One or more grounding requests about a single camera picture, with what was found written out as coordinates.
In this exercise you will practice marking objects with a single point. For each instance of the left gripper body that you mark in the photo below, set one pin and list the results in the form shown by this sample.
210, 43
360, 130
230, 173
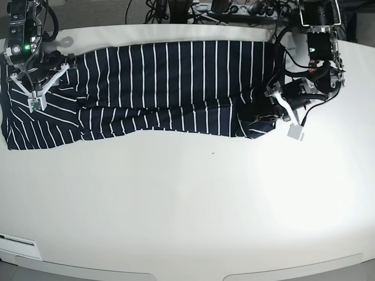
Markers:
297, 93

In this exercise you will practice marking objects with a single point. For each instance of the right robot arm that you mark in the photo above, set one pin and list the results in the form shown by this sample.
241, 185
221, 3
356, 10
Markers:
32, 25

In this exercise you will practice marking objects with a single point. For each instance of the white power strip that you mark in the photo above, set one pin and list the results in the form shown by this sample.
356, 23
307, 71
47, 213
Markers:
254, 8

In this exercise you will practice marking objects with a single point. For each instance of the navy white striped T-shirt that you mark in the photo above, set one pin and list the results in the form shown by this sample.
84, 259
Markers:
195, 87

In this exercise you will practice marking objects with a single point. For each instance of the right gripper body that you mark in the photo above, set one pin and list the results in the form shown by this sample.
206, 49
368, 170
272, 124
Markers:
40, 69

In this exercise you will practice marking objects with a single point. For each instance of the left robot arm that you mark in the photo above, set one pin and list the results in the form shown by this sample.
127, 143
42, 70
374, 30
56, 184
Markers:
324, 72

